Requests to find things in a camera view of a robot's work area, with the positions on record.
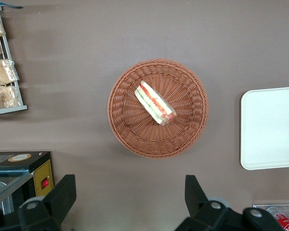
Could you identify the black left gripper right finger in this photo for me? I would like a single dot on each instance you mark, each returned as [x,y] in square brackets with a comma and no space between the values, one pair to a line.
[200,204]

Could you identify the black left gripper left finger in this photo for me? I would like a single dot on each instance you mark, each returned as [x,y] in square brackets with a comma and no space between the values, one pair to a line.
[55,199]

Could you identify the triangle sandwich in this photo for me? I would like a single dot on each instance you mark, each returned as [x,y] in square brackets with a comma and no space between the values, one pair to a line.
[155,103]

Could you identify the brown round wicker basket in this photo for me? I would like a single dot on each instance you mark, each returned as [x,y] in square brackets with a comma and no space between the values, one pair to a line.
[180,134]

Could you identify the beige rectangular tray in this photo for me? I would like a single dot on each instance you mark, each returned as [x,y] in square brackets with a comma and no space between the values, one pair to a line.
[269,127]

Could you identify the black food warmer cabinet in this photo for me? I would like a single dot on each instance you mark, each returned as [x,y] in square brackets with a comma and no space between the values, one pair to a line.
[42,168]

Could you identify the glass food warmer lid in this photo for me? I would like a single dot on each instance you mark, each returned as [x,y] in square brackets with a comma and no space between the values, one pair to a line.
[7,183]

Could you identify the clear acrylic bottle rack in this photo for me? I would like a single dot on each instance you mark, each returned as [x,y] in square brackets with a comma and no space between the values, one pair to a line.
[260,207]

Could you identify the red cola bottle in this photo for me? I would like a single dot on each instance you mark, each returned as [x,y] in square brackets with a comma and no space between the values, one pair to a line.
[285,220]

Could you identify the blue tape strip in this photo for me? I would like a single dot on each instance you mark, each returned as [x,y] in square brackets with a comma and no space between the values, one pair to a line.
[10,6]

